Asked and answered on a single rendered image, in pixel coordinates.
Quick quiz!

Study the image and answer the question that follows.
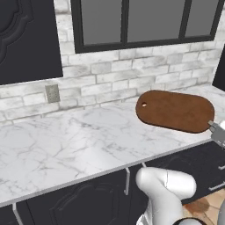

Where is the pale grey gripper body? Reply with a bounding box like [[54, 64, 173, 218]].
[[207, 119, 225, 150]]

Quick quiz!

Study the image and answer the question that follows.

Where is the brown wooden cutting board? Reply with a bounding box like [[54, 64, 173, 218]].
[[134, 90, 215, 134]]

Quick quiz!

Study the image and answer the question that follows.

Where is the black tall cabinet side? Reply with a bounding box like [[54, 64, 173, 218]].
[[211, 43, 225, 92]]

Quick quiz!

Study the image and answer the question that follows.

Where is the black lower cabinet door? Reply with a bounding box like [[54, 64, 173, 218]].
[[18, 169, 130, 225], [128, 163, 151, 225], [0, 203, 19, 225]]

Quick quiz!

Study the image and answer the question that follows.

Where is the black cabinet door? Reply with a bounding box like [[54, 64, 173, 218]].
[[128, 163, 151, 225], [0, 203, 19, 225], [0, 0, 64, 86], [18, 169, 130, 225]]

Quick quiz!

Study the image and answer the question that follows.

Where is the black upper cabinet door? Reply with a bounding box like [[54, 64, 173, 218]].
[[0, 0, 64, 86]]

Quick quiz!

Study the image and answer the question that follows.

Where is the black drawer front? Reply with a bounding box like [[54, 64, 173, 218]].
[[181, 171, 225, 206], [145, 140, 225, 180]]

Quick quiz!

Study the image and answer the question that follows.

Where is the black framed window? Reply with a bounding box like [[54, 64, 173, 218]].
[[69, 0, 225, 54]]

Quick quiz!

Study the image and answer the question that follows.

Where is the grey wall outlet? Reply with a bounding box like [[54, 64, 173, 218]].
[[44, 83, 62, 104]]

